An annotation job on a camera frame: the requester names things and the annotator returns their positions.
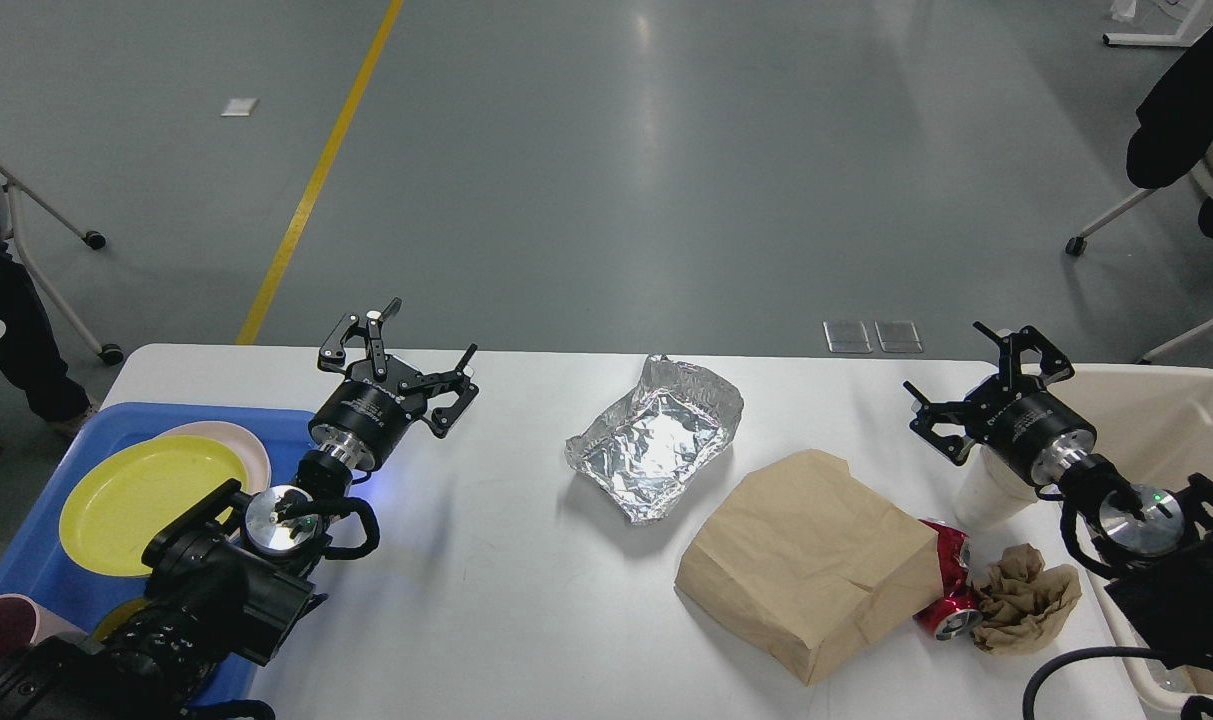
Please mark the yellow plastic plate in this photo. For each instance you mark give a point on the yellow plastic plate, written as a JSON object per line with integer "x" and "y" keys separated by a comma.
{"x": 118, "y": 508}

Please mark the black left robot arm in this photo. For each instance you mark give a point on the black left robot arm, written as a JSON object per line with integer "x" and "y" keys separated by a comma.
{"x": 230, "y": 574}

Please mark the floor outlet cover plates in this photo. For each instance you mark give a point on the floor outlet cover plates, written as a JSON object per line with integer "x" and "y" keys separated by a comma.
{"x": 849, "y": 337}

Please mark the person in black clothing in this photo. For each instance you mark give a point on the person in black clothing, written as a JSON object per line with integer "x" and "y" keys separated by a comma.
{"x": 1175, "y": 121}

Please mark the aluminium foil tray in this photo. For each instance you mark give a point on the aluminium foil tray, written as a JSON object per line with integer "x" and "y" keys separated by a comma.
{"x": 644, "y": 450}

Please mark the brown paper bag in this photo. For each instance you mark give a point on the brown paper bag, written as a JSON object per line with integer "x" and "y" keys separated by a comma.
{"x": 810, "y": 565}

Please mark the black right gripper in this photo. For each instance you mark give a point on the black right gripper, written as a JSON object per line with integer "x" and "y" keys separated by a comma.
{"x": 1036, "y": 436}

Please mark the white paper cup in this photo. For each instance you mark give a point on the white paper cup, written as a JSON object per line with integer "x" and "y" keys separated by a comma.
{"x": 991, "y": 494}

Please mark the crushed red soda can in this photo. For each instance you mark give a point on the crushed red soda can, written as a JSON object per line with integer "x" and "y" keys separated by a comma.
{"x": 956, "y": 612}

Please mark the beige plastic bin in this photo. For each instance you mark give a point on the beige plastic bin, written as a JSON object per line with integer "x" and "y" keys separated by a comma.
{"x": 1155, "y": 423}

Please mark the dark teal mug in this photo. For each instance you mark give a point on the dark teal mug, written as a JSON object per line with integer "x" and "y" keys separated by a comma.
{"x": 117, "y": 617}

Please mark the blue plastic tray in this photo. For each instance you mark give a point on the blue plastic tray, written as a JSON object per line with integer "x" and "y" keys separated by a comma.
{"x": 36, "y": 566}

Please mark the pink mug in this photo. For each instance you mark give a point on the pink mug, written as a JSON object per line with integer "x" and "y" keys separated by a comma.
{"x": 23, "y": 622}

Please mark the person at left edge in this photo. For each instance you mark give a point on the person at left edge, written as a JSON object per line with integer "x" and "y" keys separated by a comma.
{"x": 29, "y": 354}

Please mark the brown paper napkin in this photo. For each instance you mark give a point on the brown paper napkin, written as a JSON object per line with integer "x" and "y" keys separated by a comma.
{"x": 1024, "y": 604}

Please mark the white table frame background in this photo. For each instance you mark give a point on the white table frame background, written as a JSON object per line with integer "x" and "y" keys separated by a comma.
{"x": 1164, "y": 24}

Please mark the white paper scrap on floor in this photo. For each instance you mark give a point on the white paper scrap on floor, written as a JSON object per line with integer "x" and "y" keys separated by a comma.
{"x": 239, "y": 107}

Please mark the white rolling stand left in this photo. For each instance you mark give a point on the white rolling stand left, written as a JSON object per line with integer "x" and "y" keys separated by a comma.
{"x": 17, "y": 199}

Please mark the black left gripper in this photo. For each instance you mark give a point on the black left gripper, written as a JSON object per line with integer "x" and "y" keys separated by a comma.
{"x": 360, "y": 424}

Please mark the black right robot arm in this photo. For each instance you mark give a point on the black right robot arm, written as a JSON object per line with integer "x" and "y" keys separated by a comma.
{"x": 1152, "y": 546}

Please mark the pink plate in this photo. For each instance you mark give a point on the pink plate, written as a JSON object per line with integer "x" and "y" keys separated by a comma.
{"x": 241, "y": 441}

